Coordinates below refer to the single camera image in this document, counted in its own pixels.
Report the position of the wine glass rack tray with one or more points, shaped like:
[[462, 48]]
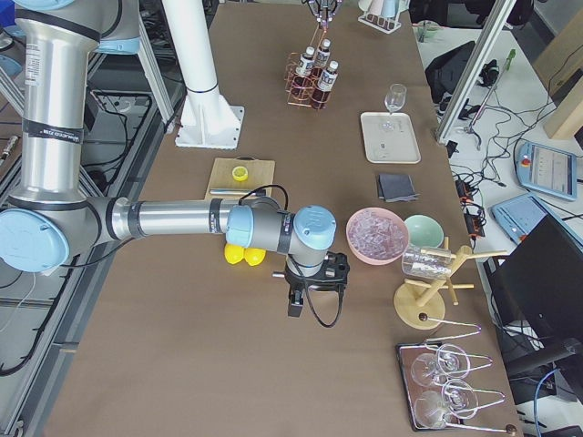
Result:
[[407, 352]]

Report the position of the whole yellow lemon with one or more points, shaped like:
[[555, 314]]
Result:
[[233, 254], [254, 257]]

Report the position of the teach pendant tablet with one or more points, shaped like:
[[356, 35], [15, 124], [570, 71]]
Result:
[[548, 170], [518, 216]]

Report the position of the steel muddler black tip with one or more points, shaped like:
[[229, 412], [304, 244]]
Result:
[[228, 192]]

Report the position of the copper wire bottle basket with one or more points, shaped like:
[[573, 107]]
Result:
[[305, 96]]

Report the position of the whole yellow lemon upper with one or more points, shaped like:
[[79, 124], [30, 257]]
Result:
[[233, 254]]

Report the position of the wooden cup tree stand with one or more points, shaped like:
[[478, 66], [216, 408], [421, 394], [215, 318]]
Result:
[[418, 301]]

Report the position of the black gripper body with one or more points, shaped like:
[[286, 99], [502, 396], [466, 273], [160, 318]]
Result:
[[322, 10], [295, 282]]

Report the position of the clear wine glass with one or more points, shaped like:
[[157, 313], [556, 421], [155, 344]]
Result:
[[394, 101]]

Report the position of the hanging wine glass lower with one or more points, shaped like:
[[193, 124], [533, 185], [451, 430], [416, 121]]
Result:
[[455, 402]]

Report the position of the teach pendant tablet far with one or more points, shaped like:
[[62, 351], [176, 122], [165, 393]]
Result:
[[548, 170]]

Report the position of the half lemon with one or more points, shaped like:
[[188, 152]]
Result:
[[240, 173]]

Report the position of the green ceramic bowl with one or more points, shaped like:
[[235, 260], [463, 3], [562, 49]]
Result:
[[424, 231]]

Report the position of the aluminium frame post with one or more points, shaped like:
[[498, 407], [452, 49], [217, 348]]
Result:
[[484, 44]]

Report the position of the teach pendant tablet near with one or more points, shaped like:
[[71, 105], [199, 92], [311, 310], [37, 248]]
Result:
[[518, 216]]

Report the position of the hanging wine glass upper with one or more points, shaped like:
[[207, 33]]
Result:
[[439, 365]]

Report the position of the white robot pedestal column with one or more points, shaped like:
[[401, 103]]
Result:
[[189, 32]]

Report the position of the grey folded cloth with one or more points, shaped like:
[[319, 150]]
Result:
[[395, 187]]

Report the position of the cream rabbit tray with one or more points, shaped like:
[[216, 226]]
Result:
[[389, 138]]

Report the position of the colourful cup rack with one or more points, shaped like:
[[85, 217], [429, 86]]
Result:
[[382, 15]]

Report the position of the suntory tea bottle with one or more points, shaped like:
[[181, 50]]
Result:
[[304, 68], [322, 54], [326, 82]]

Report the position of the glass mug on stand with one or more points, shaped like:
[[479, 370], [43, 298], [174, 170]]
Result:
[[427, 263]]

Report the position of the hanging wine glass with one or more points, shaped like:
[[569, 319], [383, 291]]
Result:
[[439, 365], [455, 402]]

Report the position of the whole yellow lemon lower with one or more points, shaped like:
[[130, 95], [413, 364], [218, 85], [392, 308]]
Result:
[[254, 257]]

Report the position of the pink bowl of ice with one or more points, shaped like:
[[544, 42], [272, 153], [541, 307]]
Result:
[[377, 236]]

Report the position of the black computer monitor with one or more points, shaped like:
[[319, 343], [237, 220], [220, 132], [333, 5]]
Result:
[[540, 282]]

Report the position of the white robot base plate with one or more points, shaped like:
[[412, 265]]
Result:
[[193, 132]]

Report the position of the bamboo cutting board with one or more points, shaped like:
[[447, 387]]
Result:
[[261, 173]]

